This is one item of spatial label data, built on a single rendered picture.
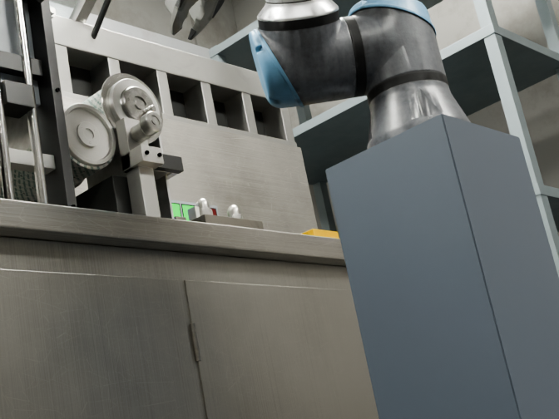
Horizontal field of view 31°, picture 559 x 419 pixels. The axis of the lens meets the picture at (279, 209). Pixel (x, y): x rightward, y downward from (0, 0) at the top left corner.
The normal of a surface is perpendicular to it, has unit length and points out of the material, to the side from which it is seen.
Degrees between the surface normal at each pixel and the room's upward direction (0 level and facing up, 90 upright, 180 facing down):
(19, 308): 90
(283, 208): 90
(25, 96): 90
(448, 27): 90
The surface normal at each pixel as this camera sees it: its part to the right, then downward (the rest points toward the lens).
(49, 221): 0.71, -0.33
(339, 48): 0.09, -0.19
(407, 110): -0.36, -0.50
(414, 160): -0.67, -0.10
